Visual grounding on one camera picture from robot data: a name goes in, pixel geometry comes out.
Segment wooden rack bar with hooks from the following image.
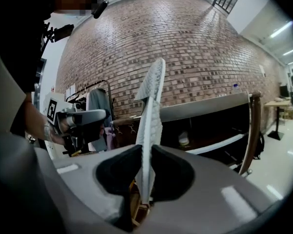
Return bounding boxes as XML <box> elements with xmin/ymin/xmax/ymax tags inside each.
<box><xmin>112</xmin><ymin>115</ymin><xmax>144</xmax><ymax>134</ymax></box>

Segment person's black clothing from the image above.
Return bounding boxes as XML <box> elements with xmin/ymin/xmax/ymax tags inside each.
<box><xmin>0</xmin><ymin>0</ymin><xmax>73</xmax><ymax>137</ymax></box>

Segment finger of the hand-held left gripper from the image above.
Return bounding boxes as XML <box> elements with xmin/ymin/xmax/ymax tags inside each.
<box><xmin>55</xmin><ymin>108</ymin><xmax>107</xmax><ymax>132</ymax></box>

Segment white shoe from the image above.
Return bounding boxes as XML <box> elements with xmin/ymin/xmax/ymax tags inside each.
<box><xmin>177</xmin><ymin>130</ymin><xmax>190</xmax><ymax>147</ymax></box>

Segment light wooden table black stand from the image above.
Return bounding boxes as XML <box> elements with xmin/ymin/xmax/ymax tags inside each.
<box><xmin>263</xmin><ymin>99</ymin><xmax>293</xmax><ymax>141</ymax></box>

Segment white sock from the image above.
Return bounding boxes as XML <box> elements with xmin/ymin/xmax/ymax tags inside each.
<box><xmin>133</xmin><ymin>58</ymin><xmax>167</xmax><ymax>206</ymax></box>

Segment black head-mounted camera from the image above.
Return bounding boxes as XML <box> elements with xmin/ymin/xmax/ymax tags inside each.
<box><xmin>92</xmin><ymin>0</ymin><xmax>110</xmax><ymax>20</ymax></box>

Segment cardboard boxes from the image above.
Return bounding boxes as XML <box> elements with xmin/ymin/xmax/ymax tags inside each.
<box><xmin>281</xmin><ymin>105</ymin><xmax>293</xmax><ymax>120</ymax></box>

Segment person's left forearm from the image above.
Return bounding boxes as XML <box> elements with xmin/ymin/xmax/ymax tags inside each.
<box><xmin>21</xmin><ymin>98</ymin><xmax>65</xmax><ymax>146</ymax></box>

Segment white wall papers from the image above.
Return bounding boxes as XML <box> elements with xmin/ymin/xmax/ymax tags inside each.
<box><xmin>65</xmin><ymin>82</ymin><xmax>77</xmax><ymax>100</ymax></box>

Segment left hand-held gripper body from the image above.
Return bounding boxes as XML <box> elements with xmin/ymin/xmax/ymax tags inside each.
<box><xmin>42</xmin><ymin>93</ymin><xmax>105</xmax><ymax>156</ymax></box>

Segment black monitor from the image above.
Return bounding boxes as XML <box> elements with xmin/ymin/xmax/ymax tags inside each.
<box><xmin>279</xmin><ymin>84</ymin><xmax>290</xmax><ymax>98</ymax></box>

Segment wooden box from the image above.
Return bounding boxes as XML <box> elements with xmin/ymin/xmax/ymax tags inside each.
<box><xmin>128</xmin><ymin>179</ymin><xmax>152</xmax><ymax>227</ymax></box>

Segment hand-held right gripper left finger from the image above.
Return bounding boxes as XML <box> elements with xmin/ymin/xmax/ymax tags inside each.
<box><xmin>33</xmin><ymin>144</ymin><xmax>144</xmax><ymax>232</ymax></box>

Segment wooden pole with metal foot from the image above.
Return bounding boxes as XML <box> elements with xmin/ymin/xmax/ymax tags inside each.
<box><xmin>238</xmin><ymin>91</ymin><xmax>262</xmax><ymax>179</ymax></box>

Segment black clothes rack frame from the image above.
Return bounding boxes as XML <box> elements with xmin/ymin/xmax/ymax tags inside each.
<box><xmin>64</xmin><ymin>79</ymin><xmax>118</xmax><ymax>156</ymax></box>

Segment black backpack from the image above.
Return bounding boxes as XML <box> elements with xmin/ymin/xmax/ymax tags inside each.
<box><xmin>252</xmin><ymin>130</ymin><xmax>266</xmax><ymax>160</ymax></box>

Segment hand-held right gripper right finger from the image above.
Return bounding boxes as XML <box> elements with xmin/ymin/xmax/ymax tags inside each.
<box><xmin>138</xmin><ymin>144</ymin><xmax>284</xmax><ymax>234</ymax></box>

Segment chest-mounted camera device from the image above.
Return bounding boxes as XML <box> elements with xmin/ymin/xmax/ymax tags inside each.
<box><xmin>40</xmin><ymin>22</ymin><xmax>75</xmax><ymax>52</ymax></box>

